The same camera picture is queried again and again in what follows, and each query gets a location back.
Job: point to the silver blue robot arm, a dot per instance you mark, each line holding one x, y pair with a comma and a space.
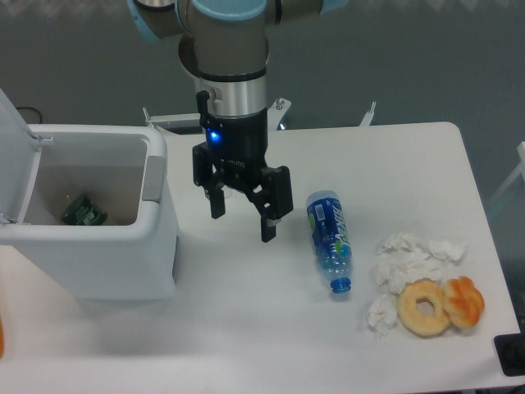
223, 45

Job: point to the crumpled white tissue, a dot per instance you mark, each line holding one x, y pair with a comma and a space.
443, 250
396, 274
382, 315

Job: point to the plain ring donut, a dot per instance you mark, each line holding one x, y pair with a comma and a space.
420, 307

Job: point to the white trash can body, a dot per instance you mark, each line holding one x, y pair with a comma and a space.
123, 169

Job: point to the clear plastic lid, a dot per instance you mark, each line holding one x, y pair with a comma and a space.
231, 194

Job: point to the crumpled white tissue middle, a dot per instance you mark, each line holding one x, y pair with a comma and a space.
396, 274

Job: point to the crumpled white tissue bottom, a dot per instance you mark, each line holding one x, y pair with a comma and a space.
382, 315

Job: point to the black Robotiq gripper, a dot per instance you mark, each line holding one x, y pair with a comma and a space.
234, 156

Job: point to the white trash can lid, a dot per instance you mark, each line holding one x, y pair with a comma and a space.
18, 151

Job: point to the green packet in trash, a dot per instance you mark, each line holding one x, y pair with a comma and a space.
83, 212

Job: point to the white furniture at right edge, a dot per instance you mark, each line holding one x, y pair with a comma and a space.
508, 189

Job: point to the black device at edge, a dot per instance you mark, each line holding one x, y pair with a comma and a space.
510, 351

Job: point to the orange glazed bread roll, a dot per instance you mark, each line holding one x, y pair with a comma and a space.
463, 302

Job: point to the orange object at left edge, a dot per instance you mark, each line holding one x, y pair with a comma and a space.
2, 339

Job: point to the crumpled white tissue top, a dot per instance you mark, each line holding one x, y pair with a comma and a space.
443, 250

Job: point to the blue plastic water bottle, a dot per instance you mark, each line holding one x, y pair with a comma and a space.
330, 239

